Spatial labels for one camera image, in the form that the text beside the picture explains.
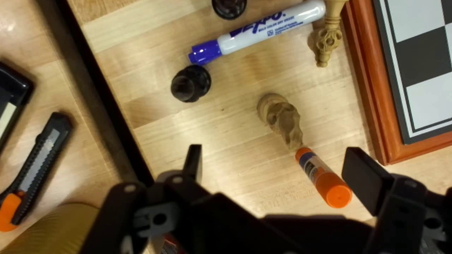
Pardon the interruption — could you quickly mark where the dark pawn front right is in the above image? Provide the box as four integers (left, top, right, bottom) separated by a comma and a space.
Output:
171, 65, 212, 103

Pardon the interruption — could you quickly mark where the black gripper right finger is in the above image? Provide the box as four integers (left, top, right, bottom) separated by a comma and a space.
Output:
342, 146, 395, 215

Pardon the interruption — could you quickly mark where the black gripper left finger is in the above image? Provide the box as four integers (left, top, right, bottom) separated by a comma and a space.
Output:
183, 144, 203, 184

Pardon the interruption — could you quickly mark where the dark chess piece far right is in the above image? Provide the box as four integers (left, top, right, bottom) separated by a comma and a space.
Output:
212, 0, 248, 19

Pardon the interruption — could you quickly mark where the light brown carved chess piece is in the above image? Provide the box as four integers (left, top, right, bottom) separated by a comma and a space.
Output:
309, 0, 349, 67

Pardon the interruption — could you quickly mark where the light brown knight piece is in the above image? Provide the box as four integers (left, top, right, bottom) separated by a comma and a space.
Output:
258, 93, 304, 149

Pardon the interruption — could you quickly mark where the wooden chessboard with red frame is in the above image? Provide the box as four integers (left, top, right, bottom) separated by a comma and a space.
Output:
344, 0, 452, 163

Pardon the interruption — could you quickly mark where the blue cap expo marker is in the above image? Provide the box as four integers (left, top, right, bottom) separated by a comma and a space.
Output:
188, 0, 327, 65

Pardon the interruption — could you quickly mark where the black device on side table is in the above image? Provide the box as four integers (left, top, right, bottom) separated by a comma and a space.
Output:
0, 62, 34, 151

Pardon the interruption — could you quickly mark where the orange black utility knife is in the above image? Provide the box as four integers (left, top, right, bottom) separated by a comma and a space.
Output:
0, 111, 73, 231

